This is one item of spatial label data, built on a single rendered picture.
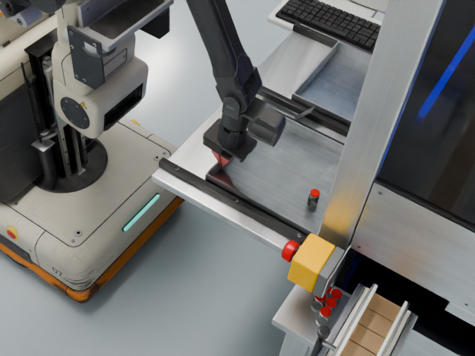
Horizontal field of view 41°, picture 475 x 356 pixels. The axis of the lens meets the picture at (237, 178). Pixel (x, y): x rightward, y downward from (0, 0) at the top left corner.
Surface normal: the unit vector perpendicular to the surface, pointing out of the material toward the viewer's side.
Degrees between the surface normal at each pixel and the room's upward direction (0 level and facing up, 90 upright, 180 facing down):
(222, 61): 92
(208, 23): 97
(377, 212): 90
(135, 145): 0
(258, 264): 0
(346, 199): 90
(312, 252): 0
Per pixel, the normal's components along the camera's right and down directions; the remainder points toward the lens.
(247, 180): 0.08, -0.64
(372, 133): -0.53, 0.62
